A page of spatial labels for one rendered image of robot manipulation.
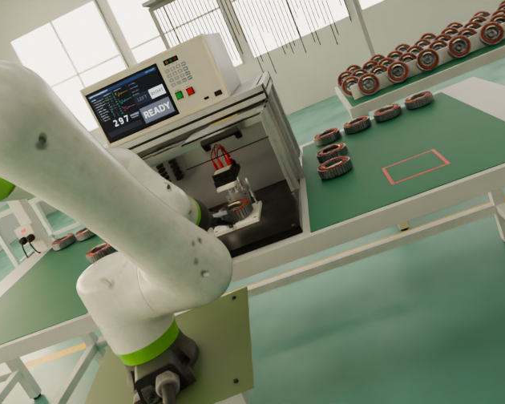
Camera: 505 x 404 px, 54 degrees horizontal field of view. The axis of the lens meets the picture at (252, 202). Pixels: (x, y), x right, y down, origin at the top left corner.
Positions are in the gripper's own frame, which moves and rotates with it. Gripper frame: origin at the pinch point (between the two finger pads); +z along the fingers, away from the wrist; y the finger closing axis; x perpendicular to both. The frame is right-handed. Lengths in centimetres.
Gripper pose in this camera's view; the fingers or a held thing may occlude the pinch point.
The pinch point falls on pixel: (220, 227)
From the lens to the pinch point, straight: 132.3
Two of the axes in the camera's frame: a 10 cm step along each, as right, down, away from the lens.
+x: -3.0, -9.3, 2.2
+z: 2.6, 1.5, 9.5
